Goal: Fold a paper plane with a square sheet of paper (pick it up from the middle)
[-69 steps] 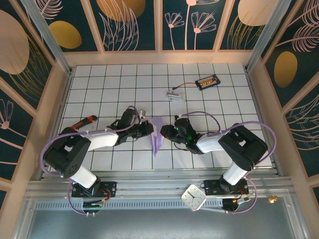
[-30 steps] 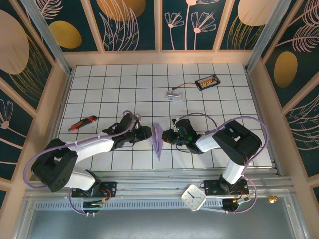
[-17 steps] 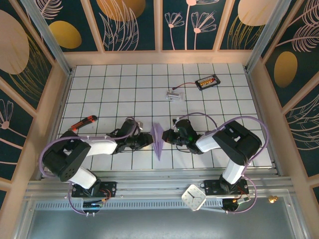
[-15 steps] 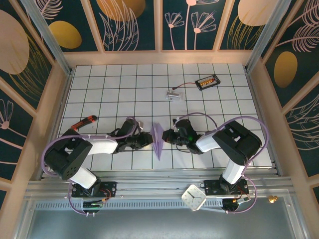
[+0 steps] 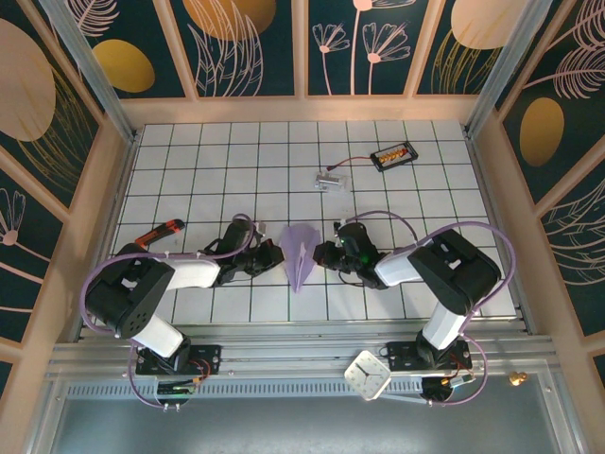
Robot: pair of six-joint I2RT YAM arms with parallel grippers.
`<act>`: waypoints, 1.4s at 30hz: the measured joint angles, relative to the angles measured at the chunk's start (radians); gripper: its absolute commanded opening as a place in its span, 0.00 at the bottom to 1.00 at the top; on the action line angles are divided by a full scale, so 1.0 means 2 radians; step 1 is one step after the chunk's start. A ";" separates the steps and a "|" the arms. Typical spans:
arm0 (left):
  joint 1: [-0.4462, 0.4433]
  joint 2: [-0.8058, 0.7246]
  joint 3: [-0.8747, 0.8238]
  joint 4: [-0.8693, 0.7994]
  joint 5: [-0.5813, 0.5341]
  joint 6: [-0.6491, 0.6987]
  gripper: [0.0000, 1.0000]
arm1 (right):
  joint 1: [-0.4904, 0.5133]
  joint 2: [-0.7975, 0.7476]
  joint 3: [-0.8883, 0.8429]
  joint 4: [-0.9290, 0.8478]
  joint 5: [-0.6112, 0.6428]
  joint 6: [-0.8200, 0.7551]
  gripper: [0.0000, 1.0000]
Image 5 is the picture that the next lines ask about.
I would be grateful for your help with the purple paper sheet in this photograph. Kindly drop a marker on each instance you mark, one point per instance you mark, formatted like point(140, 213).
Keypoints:
point(298, 255)

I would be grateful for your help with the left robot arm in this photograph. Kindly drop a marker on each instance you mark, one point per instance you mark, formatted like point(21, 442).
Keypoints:
point(137, 298)

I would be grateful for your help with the white square clock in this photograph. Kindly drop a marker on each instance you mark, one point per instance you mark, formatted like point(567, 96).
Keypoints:
point(368, 375)

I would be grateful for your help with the clear plastic metal part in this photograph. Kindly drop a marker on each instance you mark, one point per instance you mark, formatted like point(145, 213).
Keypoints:
point(331, 182)

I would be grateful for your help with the red and black tool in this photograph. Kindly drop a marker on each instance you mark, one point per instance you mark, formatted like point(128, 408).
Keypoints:
point(160, 232)

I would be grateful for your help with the black board with yellow connectors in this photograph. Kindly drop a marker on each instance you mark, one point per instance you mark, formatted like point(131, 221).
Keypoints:
point(393, 157)

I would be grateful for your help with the left base controller board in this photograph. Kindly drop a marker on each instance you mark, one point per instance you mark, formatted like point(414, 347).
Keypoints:
point(175, 389)

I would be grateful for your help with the base controller board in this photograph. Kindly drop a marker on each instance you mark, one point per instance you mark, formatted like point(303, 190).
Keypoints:
point(175, 389)
point(444, 385)

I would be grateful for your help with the right base controller board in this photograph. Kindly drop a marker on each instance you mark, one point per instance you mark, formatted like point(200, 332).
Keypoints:
point(444, 385)

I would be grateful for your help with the brass knob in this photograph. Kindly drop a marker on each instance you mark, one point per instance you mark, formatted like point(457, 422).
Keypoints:
point(517, 378)

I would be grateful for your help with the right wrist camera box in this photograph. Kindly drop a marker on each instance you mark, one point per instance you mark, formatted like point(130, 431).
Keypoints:
point(336, 229)

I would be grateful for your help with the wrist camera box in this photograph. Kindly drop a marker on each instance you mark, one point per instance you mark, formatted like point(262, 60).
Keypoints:
point(260, 229)
point(336, 229)

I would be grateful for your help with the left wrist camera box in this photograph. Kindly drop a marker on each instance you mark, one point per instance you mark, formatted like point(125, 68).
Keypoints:
point(260, 229)

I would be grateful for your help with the aluminium table frame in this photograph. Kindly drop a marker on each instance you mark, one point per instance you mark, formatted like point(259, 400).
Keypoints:
point(293, 350)

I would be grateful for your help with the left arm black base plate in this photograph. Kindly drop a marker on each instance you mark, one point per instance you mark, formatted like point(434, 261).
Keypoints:
point(208, 359)

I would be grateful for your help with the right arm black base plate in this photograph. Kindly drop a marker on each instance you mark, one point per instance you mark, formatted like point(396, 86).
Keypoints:
point(402, 354)

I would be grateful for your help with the aluminium corner post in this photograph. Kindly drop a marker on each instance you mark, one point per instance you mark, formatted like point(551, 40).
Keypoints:
point(510, 61)
point(85, 61)

